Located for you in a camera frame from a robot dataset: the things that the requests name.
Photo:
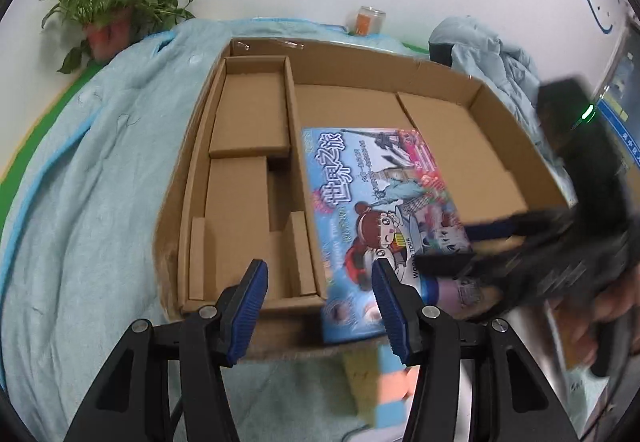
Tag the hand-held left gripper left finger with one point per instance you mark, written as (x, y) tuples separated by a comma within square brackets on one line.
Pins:
[(247, 312)]

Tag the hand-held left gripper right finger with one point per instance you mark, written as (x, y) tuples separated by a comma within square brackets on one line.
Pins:
[(395, 317)]

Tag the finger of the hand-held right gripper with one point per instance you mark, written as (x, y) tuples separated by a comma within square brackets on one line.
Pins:
[(495, 226), (450, 263)]

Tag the colourful board game box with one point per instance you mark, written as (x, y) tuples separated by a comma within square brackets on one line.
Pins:
[(360, 182)]

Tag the large cardboard box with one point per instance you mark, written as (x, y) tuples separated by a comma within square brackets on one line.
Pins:
[(345, 107)]

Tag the person's right hand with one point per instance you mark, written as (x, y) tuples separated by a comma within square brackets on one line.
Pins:
[(575, 327)]

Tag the pastel puzzle cube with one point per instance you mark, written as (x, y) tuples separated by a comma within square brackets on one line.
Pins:
[(370, 372)]

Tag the blue framed notice board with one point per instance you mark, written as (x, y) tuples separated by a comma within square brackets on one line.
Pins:
[(620, 87)]

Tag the light blue jacket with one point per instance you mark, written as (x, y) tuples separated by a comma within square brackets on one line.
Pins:
[(480, 57)]

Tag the cardboard insert tray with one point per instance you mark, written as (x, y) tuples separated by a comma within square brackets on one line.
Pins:
[(250, 122)]

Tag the light blue quilted blanket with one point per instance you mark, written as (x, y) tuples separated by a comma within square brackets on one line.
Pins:
[(100, 172)]

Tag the glass jar with orange label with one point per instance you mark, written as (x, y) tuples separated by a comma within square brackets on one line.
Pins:
[(369, 22)]

